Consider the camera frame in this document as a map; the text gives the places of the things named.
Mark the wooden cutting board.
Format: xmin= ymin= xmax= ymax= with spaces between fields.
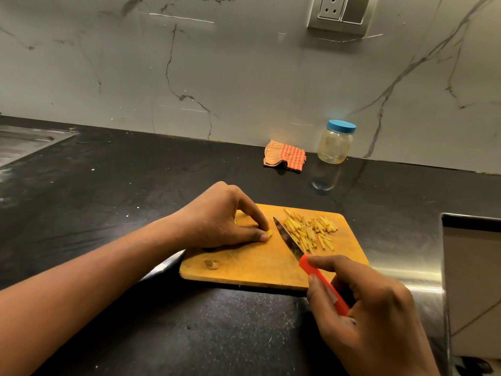
xmin=179 ymin=204 xmax=369 ymax=291

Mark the person's right hand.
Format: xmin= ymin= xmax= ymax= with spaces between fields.
xmin=306 ymin=255 xmax=434 ymax=376

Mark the orange handled kitchen knife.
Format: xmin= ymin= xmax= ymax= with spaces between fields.
xmin=273 ymin=217 xmax=350 ymax=317

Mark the orange checkered cloth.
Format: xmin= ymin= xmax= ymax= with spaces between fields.
xmin=263 ymin=140 xmax=307 ymax=173

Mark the steel appliance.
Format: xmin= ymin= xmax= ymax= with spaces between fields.
xmin=441 ymin=212 xmax=501 ymax=376

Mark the person's left forearm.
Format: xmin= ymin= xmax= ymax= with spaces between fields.
xmin=0 ymin=215 xmax=184 ymax=376

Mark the clear jar with blue lid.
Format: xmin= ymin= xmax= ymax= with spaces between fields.
xmin=317 ymin=120 xmax=357 ymax=165

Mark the stainless steel sink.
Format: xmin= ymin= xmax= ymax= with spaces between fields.
xmin=0 ymin=125 xmax=79 ymax=168

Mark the person's left hand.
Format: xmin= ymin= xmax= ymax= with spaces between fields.
xmin=169 ymin=181 xmax=271 ymax=249

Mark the pile of yellow vegetable sticks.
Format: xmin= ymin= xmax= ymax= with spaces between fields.
xmin=283 ymin=208 xmax=338 ymax=253

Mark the wall socket and switch plate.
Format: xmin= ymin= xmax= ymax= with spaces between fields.
xmin=307 ymin=0 xmax=379 ymax=36

